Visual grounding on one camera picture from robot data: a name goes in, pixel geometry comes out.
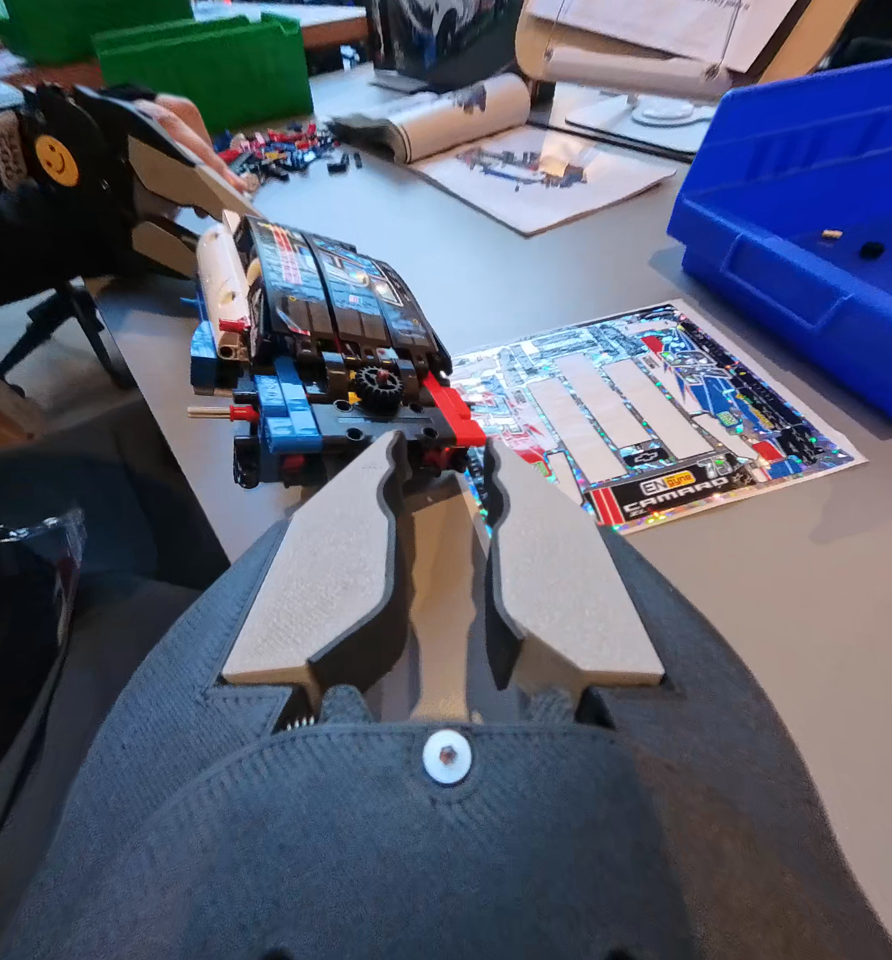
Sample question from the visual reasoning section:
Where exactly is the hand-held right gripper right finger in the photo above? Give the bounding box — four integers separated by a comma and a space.
483, 438, 666, 714

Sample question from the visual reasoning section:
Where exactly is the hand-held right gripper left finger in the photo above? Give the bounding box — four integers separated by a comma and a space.
221, 429, 413, 721

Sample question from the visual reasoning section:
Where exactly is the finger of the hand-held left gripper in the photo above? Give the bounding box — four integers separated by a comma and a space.
129, 216, 201, 280
127, 135, 263, 222

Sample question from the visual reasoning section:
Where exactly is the toy brick car model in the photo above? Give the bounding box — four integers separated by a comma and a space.
187, 213, 488, 492

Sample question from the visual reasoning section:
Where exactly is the grey desk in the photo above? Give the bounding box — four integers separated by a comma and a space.
89, 60, 892, 960

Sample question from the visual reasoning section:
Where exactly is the pile of loose bricks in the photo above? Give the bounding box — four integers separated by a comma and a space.
213, 120, 364, 185

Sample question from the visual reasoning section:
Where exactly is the green plastic bin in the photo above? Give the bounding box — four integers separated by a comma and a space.
0, 0, 195, 65
93, 13, 313, 136

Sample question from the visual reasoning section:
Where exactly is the shiny holographic sticker sheet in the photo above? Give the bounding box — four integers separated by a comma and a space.
449, 300, 870, 537

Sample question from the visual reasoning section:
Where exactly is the toy car packaging box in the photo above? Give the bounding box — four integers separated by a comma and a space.
367, 0, 525, 95

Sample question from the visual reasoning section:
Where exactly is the open instruction booklet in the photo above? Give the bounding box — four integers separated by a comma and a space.
329, 71, 678, 240

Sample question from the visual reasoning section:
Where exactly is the blue plastic storage bin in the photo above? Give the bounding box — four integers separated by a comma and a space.
667, 52, 892, 425

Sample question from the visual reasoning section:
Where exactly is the white stand base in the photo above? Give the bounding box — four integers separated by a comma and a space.
558, 82, 717, 162

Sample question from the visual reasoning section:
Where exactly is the black metal leg frame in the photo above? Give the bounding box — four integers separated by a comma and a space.
0, 281, 139, 391

